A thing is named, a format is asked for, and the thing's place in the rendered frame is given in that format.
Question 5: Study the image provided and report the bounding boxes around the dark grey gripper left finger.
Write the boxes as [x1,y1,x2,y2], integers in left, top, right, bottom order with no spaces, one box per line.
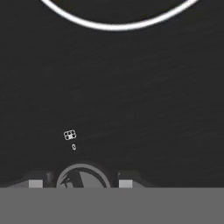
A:
[6,171,56,189]

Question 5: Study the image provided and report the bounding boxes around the grey round stove knob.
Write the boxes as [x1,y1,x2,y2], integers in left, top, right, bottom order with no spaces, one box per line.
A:
[55,163,112,189]

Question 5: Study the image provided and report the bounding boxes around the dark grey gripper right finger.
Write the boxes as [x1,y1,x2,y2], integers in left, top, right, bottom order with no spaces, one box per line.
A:
[116,170,156,189]

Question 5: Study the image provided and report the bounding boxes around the black glass hob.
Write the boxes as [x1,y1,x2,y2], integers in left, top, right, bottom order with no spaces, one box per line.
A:
[0,0,224,189]

